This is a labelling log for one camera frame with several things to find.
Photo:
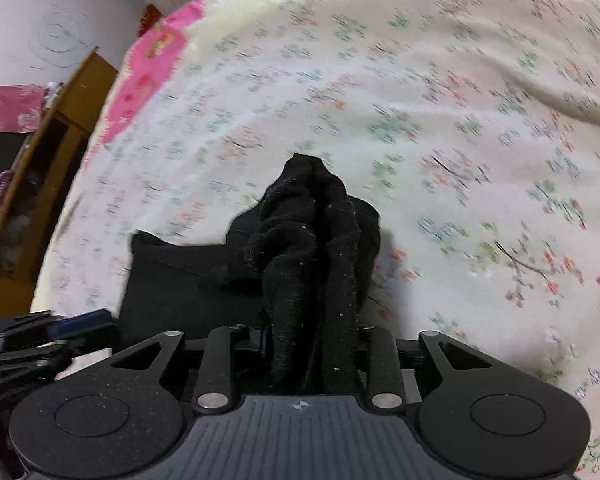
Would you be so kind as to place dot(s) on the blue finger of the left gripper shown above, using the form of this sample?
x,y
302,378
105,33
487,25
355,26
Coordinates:
x,y
79,325

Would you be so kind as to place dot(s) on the black pants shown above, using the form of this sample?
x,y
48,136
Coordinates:
x,y
296,265

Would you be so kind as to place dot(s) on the brown wooden desk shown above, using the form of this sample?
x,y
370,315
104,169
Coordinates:
x,y
43,174

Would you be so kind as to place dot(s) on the pink floral cloth on desk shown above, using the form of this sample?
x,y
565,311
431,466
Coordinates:
x,y
21,108

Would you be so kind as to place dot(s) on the pink yellow cartoon quilt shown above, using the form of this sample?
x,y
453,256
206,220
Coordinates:
x,y
155,65

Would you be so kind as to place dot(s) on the floral white bed sheet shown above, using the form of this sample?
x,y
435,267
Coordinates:
x,y
380,135

